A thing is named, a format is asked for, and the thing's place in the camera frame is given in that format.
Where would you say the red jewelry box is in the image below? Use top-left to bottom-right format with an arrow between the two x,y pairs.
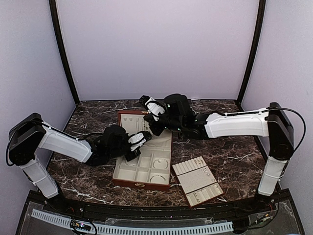
112,110 -> 173,192

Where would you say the red jewelry tray insert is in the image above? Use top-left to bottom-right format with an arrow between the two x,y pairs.
172,156 -> 224,208

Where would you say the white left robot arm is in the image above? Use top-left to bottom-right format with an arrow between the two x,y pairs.
5,113 -> 151,213

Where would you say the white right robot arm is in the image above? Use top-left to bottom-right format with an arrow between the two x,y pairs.
141,97 -> 298,212

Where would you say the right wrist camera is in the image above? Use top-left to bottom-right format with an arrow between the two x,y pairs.
139,94 -> 194,121

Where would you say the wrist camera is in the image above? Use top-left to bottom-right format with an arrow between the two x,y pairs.
100,125 -> 152,153
139,94 -> 194,121

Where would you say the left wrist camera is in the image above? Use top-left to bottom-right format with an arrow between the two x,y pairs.
100,125 -> 152,153

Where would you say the white slotted cable duct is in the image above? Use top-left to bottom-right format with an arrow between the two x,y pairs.
31,209 -> 233,235

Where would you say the black front table rail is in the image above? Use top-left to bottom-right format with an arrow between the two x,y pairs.
26,188 -> 291,222

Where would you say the left black frame post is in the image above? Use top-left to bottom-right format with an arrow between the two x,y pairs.
49,0 -> 80,106

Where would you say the black frame post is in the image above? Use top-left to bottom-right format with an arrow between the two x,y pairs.
236,0 -> 266,106
49,0 -> 80,106

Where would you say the right black frame post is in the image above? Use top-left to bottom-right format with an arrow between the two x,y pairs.
236,0 -> 266,106

